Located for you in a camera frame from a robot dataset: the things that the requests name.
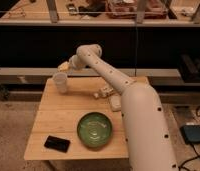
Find white ceramic cup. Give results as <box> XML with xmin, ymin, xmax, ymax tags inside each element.
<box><xmin>52</xmin><ymin>72</ymin><xmax>67</xmax><ymax>93</ymax></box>

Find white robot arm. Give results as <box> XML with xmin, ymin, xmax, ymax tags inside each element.
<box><xmin>58</xmin><ymin>44</ymin><xmax>179</xmax><ymax>171</ymax></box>

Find green ceramic bowl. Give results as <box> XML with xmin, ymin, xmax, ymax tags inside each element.
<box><xmin>77</xmin><ymin>112</ymin><xmax>113</xmax><ymax>149</ymax></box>

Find light wooden table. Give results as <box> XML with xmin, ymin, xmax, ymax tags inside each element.
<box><xmin>24</xmin><ymin>77</ymin><xmax>128</xmax><ymax>160</ymax></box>

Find black remote on shelf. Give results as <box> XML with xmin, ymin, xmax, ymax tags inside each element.
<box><xmin>66</xmin><ymin>3</ymin><xmax>78</xmax><ymax>15</ymax></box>

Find small white box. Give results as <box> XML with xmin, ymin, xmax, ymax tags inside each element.
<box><xmin>109</xmin><ymin>95</ymin><xmax>121</xmax><ymax>112</ymax></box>

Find eyeglasses on shelf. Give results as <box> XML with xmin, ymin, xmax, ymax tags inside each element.
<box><xmin>8</xmin><ymin>12</ymin><xmax>26</xmax><ymax>18</ymax></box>

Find red tray on shelf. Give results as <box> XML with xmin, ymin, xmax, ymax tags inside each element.
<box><xmin>106</xmin><ymin>0</ymin><xmax>168</xmax><ymax>19</ymax></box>

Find black smartphone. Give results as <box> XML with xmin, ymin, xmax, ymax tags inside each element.
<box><xmin>44</xmin><ymin>136</ymin><xmax>70</xmax><ymax>152</ymax></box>

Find dark box at right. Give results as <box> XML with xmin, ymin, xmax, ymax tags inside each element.
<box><xmin>178</xmin><ymin>54</ymin><xmax>200</xmax><ymax>83</ymax></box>

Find blue power box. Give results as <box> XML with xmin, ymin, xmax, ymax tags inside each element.
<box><xmin>180</xmin><ymin>125</ymin><xmax>200</xmax><ymax>144</ymax></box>

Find black cable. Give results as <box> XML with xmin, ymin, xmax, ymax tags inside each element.
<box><xmin>178</xmin><ymin>105</ymin><xmax>200</xmax><ymax>171</ymax></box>

